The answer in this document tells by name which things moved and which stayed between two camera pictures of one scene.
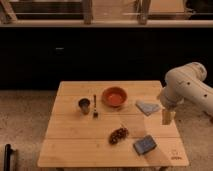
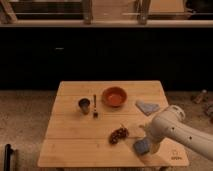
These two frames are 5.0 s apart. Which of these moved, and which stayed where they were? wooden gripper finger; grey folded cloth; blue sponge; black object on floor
Moved: wooden gripper finger
Stayed: grey folded cloth; blue sponge; black object on floor
